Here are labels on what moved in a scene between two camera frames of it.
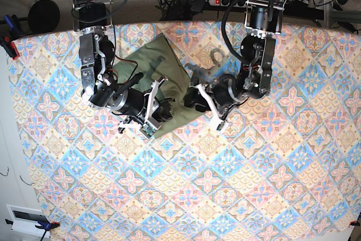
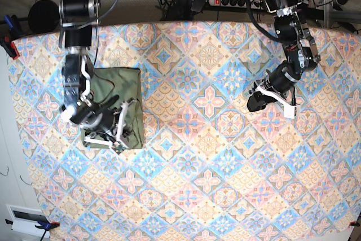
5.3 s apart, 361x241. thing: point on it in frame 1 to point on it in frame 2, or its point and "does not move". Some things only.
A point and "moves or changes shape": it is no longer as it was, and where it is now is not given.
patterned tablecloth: (286, 166) does not move
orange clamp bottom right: (353, 223) does not move
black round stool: (43, 16) does not move
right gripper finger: (192, 96) to (258, 101)
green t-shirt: (144, 64) moves or changes shape
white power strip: (240, 1) does not move
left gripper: (131, 108) to (106, 125)
